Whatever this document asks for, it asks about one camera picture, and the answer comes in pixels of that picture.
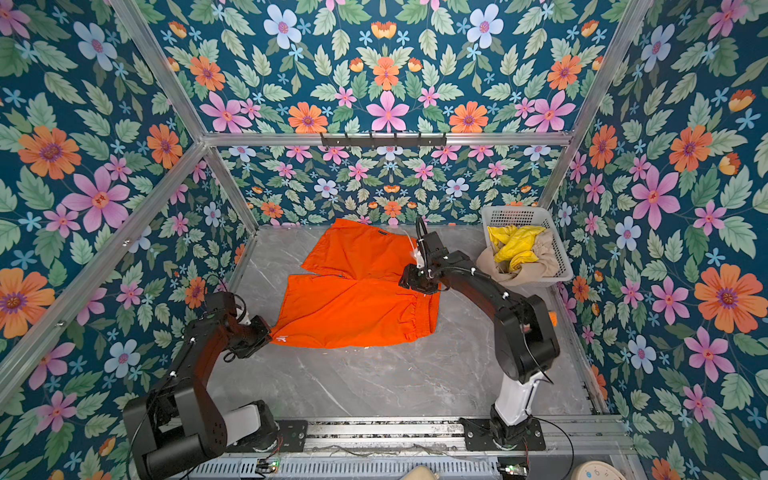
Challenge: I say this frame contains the orange shorts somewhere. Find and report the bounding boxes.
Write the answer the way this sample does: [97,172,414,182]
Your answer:
[271,219,440,349]

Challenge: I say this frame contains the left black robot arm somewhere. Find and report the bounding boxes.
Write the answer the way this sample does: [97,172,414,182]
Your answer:
[123,291,282,479]

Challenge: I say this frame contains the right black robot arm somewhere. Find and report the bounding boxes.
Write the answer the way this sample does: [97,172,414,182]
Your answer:
[399,219,561,449]

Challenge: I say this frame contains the beige shorts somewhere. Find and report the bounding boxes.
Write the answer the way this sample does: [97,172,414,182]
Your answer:
[476,228,560,287]

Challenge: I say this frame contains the yellow shorts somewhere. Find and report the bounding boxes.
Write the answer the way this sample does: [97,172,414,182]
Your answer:
[487,225,545,273]

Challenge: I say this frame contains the white plastic laundry basket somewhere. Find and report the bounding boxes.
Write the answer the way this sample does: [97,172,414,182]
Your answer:
[481,206,574,286]

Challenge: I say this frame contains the beige rounded object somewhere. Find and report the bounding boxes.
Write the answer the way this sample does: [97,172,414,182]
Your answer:
[400,465,439,480]

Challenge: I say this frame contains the white round device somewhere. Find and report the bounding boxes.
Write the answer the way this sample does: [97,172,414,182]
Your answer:
[569,460,626,480]

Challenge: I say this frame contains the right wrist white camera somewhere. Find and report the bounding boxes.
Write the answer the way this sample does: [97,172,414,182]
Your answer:
[411,248,426,269]

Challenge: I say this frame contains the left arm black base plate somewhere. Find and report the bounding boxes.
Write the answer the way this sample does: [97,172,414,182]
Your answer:
[225,419,309,455]

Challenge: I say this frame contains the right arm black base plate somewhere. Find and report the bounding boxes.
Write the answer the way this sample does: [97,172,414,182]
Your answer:
[459,417,546,452]

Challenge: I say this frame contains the black wall hook rail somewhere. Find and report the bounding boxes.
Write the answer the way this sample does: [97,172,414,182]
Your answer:
[320,133,448,148]

